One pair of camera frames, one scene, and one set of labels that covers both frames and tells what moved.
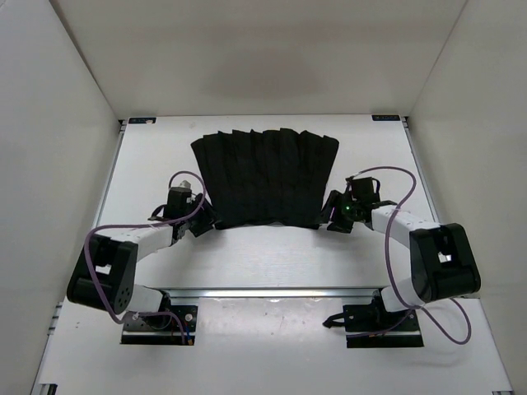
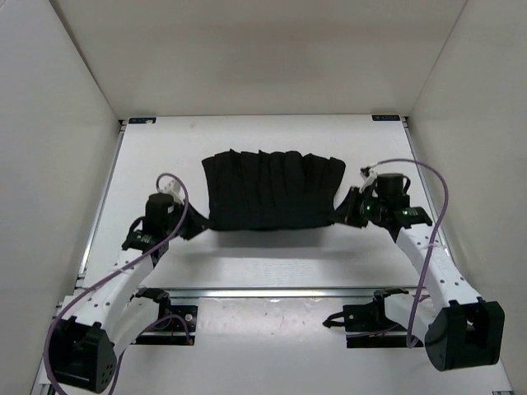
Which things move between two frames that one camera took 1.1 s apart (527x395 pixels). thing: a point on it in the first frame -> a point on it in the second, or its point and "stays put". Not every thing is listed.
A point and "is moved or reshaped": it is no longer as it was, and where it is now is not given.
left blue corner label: [151, 120] stays put
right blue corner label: [385, 117] stays put
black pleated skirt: [276, 177] is moved or reshaped
